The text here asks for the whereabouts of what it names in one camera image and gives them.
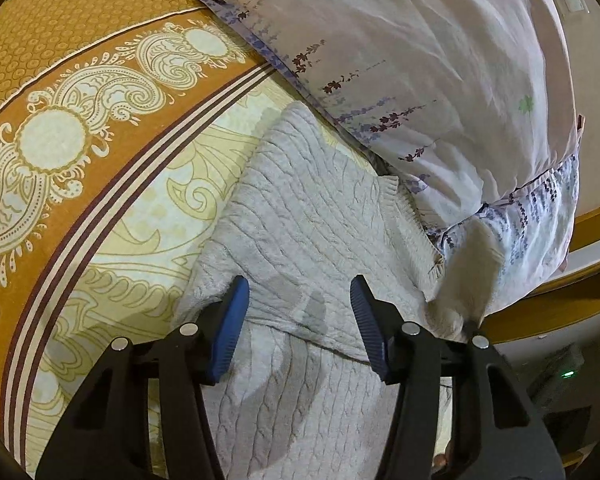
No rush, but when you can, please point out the grey cable-knit sweater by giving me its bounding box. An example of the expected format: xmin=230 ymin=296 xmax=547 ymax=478
xmin=175 ymin=102 xmax=504 ymax=479

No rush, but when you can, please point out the yellow patterned bed sheet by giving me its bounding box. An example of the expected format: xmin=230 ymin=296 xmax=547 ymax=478
xmin=26 ymin=77 xmax=376 ymax=476

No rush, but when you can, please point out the blue floral pillow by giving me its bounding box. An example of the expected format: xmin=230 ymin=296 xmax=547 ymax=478
xmin=426 ymin=154 xmax=580 ymax=314

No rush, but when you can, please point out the dark device with green light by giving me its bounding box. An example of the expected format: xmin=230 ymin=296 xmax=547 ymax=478
xmin=527 ymin=344 xmax=584 ymax=414

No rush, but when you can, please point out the pink floral pillow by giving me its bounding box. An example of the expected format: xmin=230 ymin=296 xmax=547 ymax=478
xmin=200 ymin=0 xmax=580 ymax=229

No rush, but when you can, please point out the orange paisley blanket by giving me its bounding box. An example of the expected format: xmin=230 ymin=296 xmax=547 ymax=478
xmin=0 ymin=0 xmax=275 ymax=467

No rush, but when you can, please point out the wooden bed frame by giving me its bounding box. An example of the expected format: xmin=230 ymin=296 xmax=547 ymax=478
xmin=479 ymin=209 xmax=600 ymax=470

